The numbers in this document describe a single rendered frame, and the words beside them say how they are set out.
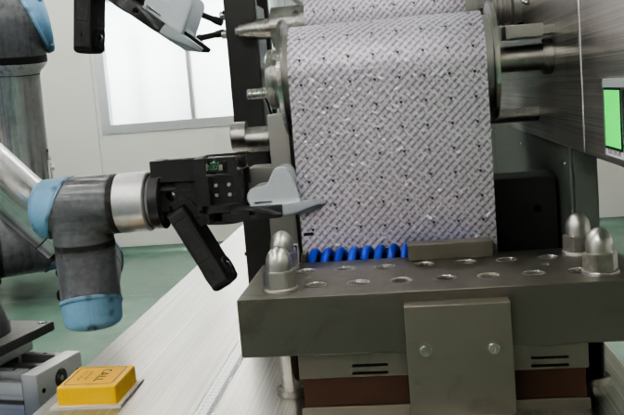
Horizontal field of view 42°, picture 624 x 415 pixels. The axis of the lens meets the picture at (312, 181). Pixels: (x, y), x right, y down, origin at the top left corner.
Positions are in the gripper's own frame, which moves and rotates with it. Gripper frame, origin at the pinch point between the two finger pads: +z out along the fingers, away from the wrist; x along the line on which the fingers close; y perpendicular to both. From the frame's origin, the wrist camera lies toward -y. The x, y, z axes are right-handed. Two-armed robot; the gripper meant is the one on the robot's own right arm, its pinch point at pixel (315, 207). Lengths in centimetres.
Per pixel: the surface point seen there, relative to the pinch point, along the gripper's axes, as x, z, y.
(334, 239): -0.3, 2.1, -4.1
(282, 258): -17.5, -1.8, -2.5
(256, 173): 7.0, -8.2, 4.0
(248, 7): 33.0, -11.9, 28.2
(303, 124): -0.2, -0.7, 10.1
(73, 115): 556, -258, 11
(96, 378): -11.0, -25.6, -16.6
